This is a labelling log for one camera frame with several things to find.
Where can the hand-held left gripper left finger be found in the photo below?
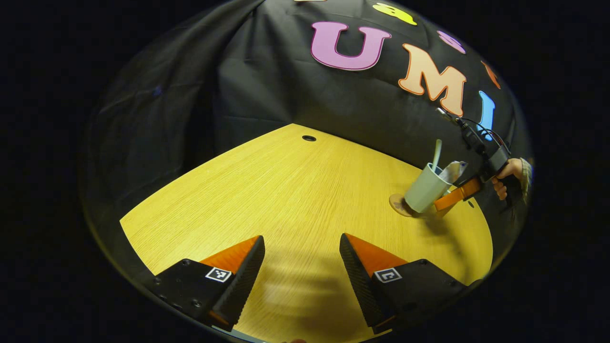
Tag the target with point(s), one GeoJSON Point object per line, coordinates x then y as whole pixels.
{"type": "Point", "coordinates": [243, 281]}

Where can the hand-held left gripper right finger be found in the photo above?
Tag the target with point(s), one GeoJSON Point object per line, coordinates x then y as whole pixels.
{"type": "Point", "coordinates": [364, 281]}

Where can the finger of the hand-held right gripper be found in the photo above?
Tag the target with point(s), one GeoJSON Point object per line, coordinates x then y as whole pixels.
{"type": "Point", "coordinates": [457, 194]}

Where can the round brown coaster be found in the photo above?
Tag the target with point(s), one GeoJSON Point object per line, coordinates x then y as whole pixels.
{"type": "Point", "coordinates": [396, 202]}

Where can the wooden desktop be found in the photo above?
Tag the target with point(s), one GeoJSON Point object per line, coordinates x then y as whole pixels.
{"type": "Point", "coordinates": [286, 200]}

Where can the black backdrop cloth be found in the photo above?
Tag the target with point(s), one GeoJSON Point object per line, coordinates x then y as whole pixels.
{"type": "Point", "coordinates": [267, 85]}

